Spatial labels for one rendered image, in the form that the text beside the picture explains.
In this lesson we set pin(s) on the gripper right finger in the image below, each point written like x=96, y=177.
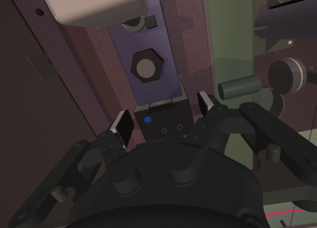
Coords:
x=272, y=131

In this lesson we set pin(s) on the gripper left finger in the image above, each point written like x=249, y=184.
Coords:
x=122, y=127

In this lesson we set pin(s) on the black tool holder block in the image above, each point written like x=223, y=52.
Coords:
x=168, y=119

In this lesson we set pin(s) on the black hex nut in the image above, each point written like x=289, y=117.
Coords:
x=135, y=67

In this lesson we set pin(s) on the small grey round knob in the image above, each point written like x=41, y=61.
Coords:
x=273, y=152

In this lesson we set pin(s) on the grey round disc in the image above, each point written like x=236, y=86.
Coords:
x=268, y=102

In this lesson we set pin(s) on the black knurled knob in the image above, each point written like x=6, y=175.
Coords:
x=282, y=77

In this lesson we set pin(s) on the small grey peg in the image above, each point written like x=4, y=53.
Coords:
x=59, y=193

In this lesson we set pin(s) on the purple flat plate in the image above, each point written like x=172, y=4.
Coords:
x=148, y=40

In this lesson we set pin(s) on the dark brown panel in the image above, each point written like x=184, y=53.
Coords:
x=29, y=89

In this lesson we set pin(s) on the green upright column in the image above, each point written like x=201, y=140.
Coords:
x=230, y=40

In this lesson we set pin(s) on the grey round collar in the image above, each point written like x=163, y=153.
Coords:
x=135, y=24

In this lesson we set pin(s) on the dark grey round tube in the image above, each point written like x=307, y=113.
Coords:
x=284, y=22

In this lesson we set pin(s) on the small black square block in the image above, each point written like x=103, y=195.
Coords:
x=151, y=22

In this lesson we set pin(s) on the maroon machine body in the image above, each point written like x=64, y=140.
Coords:
x=193, y=40

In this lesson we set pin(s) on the cream rounded housing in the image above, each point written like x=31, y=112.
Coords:
x=99, y=8

